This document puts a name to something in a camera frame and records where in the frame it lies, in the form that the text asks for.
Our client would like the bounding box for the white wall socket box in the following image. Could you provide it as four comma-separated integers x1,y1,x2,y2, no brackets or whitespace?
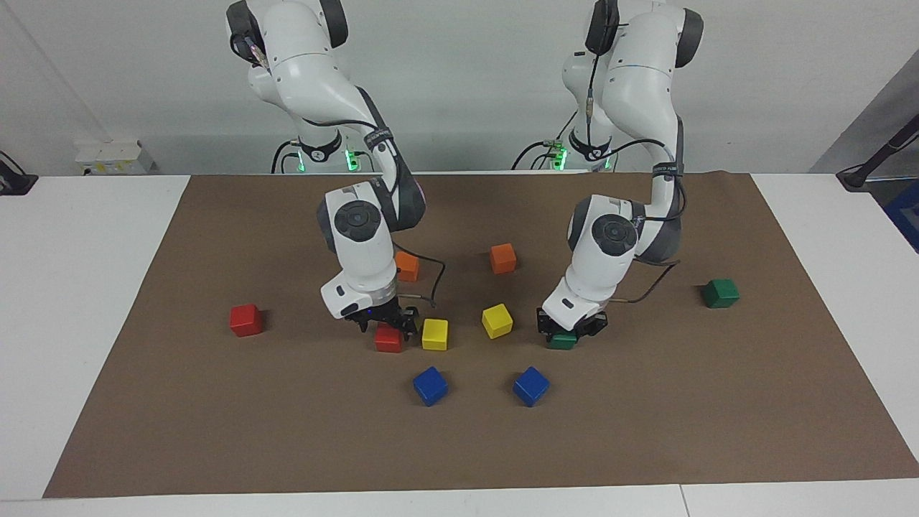
75,139,156,176

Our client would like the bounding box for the left arm base cable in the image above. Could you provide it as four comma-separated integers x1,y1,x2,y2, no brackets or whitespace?
511,106,579,172

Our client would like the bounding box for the blue wooden cube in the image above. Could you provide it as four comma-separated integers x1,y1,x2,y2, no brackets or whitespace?
513,366,551,408
412,366,449,407

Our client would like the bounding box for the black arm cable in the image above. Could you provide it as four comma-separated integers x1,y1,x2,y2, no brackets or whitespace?
585,22,683,304
395,248,447,309

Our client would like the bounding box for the yellow wooden cube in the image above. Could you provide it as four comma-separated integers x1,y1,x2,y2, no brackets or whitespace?
481,303,514,340
421,318,449,352

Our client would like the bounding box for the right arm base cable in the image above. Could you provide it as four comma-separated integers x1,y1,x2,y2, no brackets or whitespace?
271,139,302,174

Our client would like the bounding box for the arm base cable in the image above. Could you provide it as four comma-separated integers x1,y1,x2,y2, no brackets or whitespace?
271,139,302,174
511,106,579,172

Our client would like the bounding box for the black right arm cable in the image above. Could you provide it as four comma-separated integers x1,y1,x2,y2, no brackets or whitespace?
395,248,447,309

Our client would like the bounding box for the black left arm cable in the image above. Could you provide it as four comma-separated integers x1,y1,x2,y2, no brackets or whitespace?
585,22,683,304

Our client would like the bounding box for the brown table mat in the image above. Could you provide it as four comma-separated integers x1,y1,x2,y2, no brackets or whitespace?
42,171,919,499

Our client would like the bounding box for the black table clamp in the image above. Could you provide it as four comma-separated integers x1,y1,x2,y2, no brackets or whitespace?
0,149,39,196

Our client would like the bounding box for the blue box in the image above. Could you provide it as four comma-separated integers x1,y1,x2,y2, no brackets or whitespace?
885,180,919,253

